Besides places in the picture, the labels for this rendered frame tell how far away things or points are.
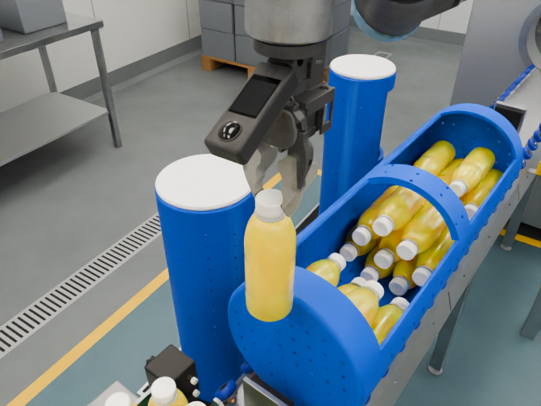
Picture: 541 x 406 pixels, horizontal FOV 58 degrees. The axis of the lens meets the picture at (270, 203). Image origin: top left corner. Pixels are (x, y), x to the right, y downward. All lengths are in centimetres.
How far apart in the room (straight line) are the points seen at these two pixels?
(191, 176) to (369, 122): 100
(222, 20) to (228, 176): 348
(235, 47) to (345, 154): 275
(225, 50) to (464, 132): 362
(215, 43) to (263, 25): 442
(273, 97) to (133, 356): 191
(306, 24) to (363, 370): 52
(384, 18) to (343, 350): 46
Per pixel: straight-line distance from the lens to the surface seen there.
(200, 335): 164
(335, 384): 84
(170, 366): 99
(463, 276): 140
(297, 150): 54
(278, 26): 49
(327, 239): 114
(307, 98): 55
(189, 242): 136
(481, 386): 232
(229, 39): 480
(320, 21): 50
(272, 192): 61
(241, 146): 47
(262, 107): 49
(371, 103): 213
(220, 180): 138
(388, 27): 62
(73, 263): 283
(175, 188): 136
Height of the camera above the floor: 179
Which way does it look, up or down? 36 degrees down
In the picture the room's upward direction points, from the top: straight up
